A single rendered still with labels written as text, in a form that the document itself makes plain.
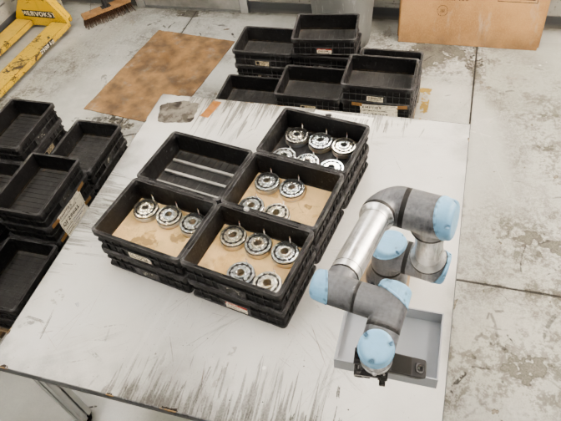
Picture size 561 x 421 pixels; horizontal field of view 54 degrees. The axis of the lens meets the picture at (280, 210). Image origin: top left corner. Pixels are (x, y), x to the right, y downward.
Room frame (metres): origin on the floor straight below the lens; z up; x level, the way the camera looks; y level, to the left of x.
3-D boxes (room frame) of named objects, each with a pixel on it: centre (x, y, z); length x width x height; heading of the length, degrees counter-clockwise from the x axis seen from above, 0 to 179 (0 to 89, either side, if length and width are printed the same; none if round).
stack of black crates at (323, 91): (2.72, -0.30, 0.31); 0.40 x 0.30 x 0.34; 68
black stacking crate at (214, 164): (1.68, 0.32, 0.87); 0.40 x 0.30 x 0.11; 58
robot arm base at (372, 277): (1.13, -0.35, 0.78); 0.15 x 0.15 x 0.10
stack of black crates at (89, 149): (2.46, 1.05, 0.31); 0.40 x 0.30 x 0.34; 158
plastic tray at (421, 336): (0.70, -0.24, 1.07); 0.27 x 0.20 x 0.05; 68
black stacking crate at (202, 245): (1.21, 0.14, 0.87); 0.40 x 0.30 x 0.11; 58
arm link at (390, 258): (1.12, -0.36, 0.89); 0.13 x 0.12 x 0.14; 59
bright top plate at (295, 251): (1.22, 0.01, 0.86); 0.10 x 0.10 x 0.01
